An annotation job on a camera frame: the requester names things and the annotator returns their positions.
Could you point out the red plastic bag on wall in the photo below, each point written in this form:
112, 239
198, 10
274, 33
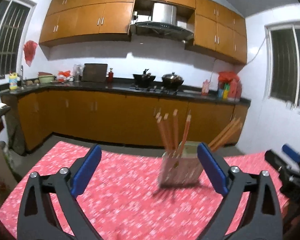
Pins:
30, 52

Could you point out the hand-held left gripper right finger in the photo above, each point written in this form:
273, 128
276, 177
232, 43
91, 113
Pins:
212, 170

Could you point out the metal faucet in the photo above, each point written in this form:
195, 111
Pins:
22, 76

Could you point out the wooden upper kitchen cabinets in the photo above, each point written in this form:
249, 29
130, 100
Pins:
90, 17

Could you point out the red floral tablecloth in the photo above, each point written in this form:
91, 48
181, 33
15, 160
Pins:
127, 180

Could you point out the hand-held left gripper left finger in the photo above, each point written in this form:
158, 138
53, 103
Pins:
87, 170

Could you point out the barred window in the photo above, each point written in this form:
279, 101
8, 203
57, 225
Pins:
287, 65
7, 37

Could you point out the black kitchen countertop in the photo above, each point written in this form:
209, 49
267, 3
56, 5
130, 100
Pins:
90, 86

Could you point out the red bag with bottles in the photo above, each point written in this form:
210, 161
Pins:
228, 86

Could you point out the clear bag with containers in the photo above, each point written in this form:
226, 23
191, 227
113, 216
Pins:
78, 72

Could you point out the clear chopstick holder box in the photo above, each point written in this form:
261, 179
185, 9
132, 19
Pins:
180, 170

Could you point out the yellow and blue bottle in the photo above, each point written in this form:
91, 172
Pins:
13, 82

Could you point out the dark cutting board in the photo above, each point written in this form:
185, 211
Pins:
94, 72

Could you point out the wooden kitchen cabinets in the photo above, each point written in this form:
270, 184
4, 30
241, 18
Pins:
90, 17
102, 117

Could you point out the small red bottle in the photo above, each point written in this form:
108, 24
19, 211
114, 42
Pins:
111, 76

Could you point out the wooden lower kitchen cabinets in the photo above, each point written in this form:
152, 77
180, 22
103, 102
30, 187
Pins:
102, 117

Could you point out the red bag on counter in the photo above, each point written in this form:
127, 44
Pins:
64, 76

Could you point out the gas stove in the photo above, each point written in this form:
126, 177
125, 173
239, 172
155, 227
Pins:
160, 89

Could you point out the black open wok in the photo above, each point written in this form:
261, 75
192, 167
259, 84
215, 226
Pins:
143, 78

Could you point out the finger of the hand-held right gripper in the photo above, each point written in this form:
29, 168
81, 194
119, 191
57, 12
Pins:
291, 153
273, 158

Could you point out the steel range hood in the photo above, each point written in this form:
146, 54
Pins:
162, 17

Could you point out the black wok with lid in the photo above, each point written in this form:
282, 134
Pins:
173, 80

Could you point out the green basin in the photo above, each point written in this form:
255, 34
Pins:
46, 78

